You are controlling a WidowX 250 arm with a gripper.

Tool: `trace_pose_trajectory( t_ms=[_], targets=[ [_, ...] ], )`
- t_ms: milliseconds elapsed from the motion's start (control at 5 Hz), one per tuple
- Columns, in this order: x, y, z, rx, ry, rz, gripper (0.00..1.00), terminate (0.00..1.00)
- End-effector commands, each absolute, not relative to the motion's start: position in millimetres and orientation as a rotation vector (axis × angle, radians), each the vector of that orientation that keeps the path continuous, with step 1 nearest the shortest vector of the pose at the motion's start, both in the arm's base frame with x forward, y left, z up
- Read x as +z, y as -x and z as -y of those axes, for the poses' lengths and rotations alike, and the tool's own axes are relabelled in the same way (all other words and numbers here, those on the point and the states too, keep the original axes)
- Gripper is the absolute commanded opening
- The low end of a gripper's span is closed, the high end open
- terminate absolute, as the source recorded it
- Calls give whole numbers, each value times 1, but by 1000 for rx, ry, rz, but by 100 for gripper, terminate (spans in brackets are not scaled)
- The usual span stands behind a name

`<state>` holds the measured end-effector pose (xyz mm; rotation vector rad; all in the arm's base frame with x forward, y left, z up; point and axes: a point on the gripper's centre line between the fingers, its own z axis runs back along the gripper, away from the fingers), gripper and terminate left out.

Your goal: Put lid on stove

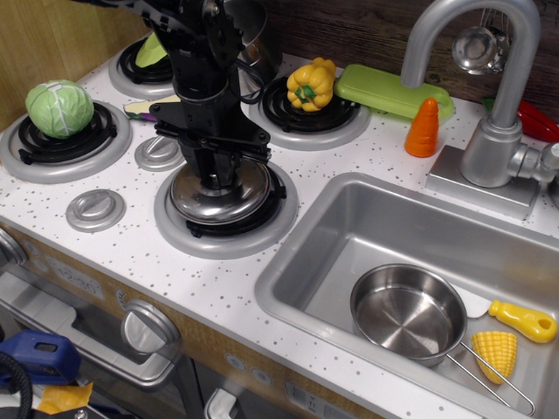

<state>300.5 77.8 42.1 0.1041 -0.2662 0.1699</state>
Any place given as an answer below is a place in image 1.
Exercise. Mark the purple toy eggplant half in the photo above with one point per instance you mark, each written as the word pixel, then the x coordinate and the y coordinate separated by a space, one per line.
pixel 139 110

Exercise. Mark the light green toy vegetable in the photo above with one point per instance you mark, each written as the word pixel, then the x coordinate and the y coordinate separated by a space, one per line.
pixel 150 53

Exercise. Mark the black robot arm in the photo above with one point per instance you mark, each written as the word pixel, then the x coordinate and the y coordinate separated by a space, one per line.
pixel 203 45

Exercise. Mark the green plastic cutting board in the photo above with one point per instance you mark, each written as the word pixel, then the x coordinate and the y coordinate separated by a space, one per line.
pixel 383 91

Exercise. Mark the silver stove knob front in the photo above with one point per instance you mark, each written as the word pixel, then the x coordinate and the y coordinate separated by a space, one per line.
pixel 95 210

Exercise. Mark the silver toy faucet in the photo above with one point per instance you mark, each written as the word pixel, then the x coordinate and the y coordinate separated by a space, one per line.
pixel 496 171

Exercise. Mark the red toy pepper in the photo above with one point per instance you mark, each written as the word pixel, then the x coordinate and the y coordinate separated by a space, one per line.
pixel 537 124

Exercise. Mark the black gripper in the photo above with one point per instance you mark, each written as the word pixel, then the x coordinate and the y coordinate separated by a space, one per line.
pixel 208 128

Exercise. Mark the yellow handled toy knife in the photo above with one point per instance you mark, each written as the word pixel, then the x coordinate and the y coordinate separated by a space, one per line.
pixel 535 325

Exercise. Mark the silver sink basin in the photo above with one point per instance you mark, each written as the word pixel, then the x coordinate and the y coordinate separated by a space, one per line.
pixel 359 223

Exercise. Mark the silver stove knob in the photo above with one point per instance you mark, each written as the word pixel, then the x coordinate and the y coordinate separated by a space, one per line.
pixel 158 154
pixel 95 210

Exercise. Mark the yellow cloth piece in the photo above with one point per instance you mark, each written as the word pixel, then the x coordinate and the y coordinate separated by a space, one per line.
pixel 57 398

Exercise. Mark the steel pot lid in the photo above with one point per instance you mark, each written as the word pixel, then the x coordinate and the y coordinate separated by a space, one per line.
pixel 209 204

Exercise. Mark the green toy cabbage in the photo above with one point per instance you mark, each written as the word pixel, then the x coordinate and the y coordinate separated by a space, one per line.
pixel 59 108

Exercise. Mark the back left stove burner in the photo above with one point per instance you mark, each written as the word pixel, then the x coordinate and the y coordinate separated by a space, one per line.
pixel 147 83

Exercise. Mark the back right stove burner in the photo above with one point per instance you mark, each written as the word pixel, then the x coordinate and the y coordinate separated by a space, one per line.
pixel 339 123

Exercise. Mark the hanging steel ladle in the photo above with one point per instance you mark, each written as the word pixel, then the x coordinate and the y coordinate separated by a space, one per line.
pixel 484 49

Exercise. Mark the tall steel pot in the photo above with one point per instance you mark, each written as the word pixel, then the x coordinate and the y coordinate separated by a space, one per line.
pixel 261 56

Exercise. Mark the silver oven dial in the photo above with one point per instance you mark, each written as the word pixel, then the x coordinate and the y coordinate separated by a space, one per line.
pixel 11 250
pixel 146 329

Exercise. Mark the silver stove knob middle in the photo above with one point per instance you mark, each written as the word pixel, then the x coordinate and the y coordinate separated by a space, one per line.
pixel 158 154

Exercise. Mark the silver oven door handle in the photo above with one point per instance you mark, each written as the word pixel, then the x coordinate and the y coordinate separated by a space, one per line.
pixel 40 311

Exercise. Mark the front left stove burner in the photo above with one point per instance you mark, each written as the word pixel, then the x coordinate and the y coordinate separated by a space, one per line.
pixel 32 156

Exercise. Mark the blue clamp tool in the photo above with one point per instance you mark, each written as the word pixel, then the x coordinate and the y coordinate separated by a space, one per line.
pixel 47 358

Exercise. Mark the steel saucepan with wire handle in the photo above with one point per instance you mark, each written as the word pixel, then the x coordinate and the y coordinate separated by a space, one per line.
pixel 415 313

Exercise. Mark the silver dishwasher handle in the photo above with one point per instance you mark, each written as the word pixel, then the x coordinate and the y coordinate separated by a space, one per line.
pixel 221 405

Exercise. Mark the yellow toy corn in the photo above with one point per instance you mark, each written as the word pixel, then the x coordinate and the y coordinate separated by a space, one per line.
pixel 498 352

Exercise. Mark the silver left oven dial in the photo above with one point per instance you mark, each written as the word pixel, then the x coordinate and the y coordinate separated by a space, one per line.
pixel 11 250

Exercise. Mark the orange toy carrot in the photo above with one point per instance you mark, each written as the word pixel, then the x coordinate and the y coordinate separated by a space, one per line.
pixel 422 139

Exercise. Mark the yellow toy bell pepper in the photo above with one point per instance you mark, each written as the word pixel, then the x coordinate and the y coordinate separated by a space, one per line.
pixel 310 87

